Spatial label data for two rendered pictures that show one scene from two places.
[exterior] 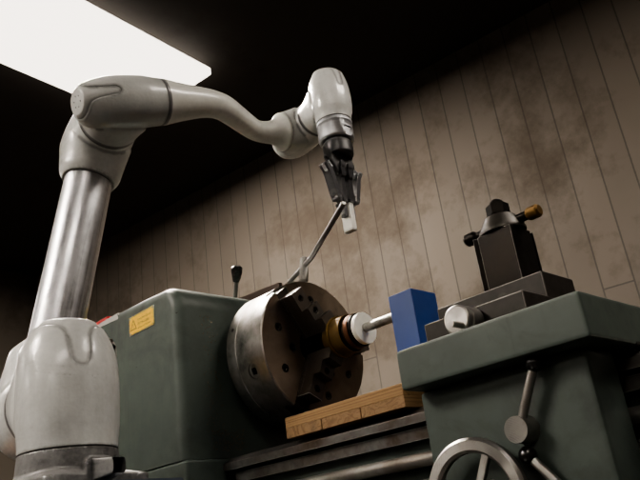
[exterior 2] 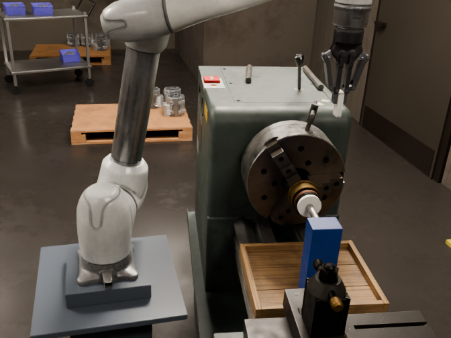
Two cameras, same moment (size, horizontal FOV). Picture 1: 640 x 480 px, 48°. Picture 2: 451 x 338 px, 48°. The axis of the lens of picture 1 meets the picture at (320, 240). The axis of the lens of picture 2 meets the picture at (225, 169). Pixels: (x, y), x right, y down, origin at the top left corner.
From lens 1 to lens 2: 135 cm
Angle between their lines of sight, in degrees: 61
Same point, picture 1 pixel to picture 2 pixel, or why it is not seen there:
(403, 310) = (308, 236)
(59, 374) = (85, 232)
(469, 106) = not seen: outside the picture
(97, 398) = (105, 245)
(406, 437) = not seen: hidden behind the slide
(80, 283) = (133, 131)
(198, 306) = (228, 127)
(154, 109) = (156, 33)
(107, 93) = (116, 28)
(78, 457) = (96, 269)
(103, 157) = (143, 43)
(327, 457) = not seen: hidden behind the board
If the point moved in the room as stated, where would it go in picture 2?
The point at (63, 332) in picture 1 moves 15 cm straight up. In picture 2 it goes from (88, 209) to (84, 161)
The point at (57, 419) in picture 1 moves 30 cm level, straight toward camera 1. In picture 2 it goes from (86, 251) to (20, 316)
